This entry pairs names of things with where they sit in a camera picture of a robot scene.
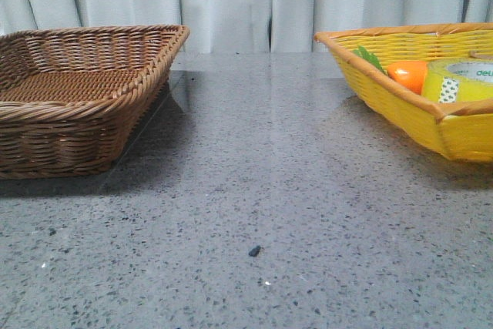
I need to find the yellow tape roll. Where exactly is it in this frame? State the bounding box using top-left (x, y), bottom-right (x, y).
top-left (421, 59), bottom-right (492, 103)

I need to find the small black debris piece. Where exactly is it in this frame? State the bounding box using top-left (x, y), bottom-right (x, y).
top-left (248, 245), bottom-right (261, 257)

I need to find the orange toy carrot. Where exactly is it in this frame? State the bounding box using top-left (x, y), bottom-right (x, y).
top-left (353, 45), bottom-right (428, 95)

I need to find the brown wicker basket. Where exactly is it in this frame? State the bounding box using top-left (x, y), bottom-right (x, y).
top-left (1, 25), bottom-right (189, 180)

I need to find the yellow woven basket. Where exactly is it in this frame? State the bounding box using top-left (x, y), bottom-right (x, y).
top-left (314, 22), bottom-right (492, 163)

